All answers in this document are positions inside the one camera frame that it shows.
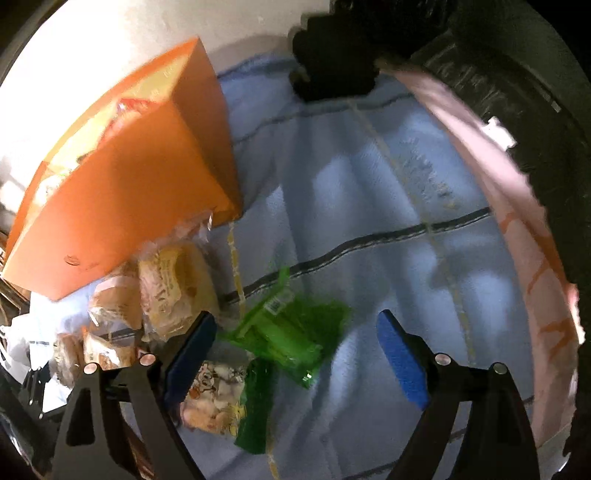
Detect green snack packet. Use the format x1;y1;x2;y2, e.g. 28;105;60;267
222;268;351;389

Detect small orange cracker packet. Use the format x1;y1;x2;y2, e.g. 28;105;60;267
82;331;136;370

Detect pink cloth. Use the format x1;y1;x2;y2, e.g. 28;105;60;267
379;61;584;446

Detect white plastic bag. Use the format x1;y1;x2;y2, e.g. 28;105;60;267
1;294;62;385

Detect cartoon clear snack bag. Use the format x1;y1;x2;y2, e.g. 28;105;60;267
179;360;246;438

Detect round bread in wrapper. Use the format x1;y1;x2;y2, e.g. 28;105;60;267
88;272;142;330

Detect yellow bread packet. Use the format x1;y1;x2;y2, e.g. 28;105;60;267
138;240;219;341

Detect blue plaid tablecloth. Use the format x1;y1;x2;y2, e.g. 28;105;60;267
180;55;534;479

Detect orange cardboard box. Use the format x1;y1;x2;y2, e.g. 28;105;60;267
2;38;242;301

